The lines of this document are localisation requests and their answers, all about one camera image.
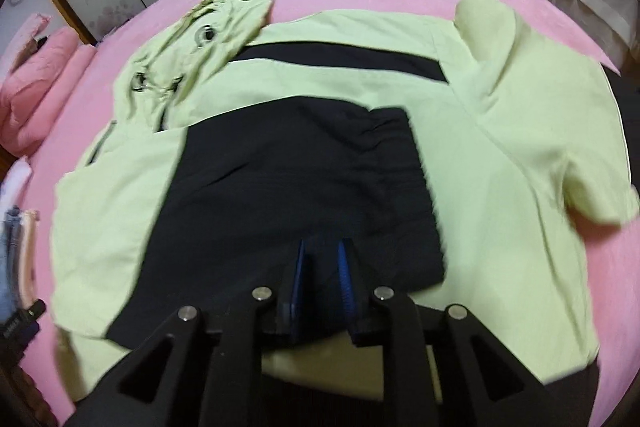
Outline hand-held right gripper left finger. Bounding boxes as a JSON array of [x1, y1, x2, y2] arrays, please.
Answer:
[[65, 240, 310, 427]]

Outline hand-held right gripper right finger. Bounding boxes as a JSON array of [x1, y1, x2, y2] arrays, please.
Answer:
[[338, 239, 572, 427]]

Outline green and black hooded jacket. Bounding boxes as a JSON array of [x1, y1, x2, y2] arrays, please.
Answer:
[[50, 0, 632, 400]]

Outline folded blue jeans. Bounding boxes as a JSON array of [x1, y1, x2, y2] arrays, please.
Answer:
[[0, 206, 26, 310]]

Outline folded cream cloth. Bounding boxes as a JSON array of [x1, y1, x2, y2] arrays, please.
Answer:
[[19, 207, 42, 300]]

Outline white cloth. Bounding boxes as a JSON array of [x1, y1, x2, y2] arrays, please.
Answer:
[[0, 158, 34, 208]]

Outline pink folded quilt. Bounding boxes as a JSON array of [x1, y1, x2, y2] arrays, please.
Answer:
[[0, 12, 97, 158]]

